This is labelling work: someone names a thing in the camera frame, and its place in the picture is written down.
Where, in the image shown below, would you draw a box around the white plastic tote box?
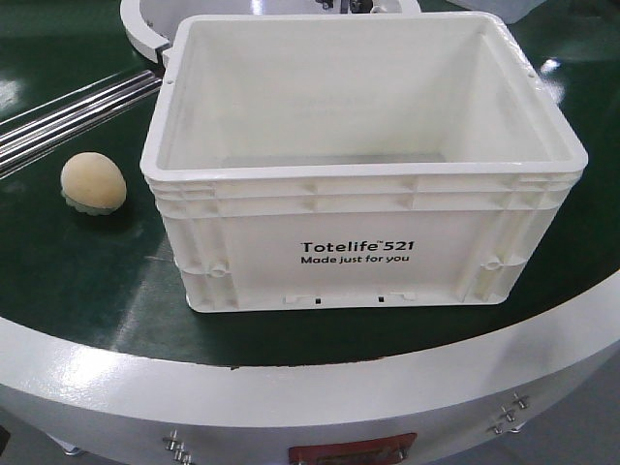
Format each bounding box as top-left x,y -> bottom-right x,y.
140,13 -> 588,312

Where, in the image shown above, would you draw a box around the beige bun-shaped foam toy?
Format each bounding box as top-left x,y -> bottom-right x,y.
60,152 -> 127,216

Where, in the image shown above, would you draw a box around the red warning label plate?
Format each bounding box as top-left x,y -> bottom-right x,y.
288,433 -> 418,465

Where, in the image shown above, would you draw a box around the left front bolt cluster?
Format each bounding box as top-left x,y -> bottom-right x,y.
162,429 -> 193,465

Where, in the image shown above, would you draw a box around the bolt cluster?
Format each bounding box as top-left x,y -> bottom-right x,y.
162,429 -> 193,465
485,391 -> 530,436

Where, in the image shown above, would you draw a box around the right front bolt cluster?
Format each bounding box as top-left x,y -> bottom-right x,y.
485,391 -> 530,436

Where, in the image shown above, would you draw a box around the white round conveyor table frame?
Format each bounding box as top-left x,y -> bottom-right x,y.
1,275 -> 619,464

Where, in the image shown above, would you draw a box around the chrome guide rail rods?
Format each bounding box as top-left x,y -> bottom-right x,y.
1,70 -> 162,178

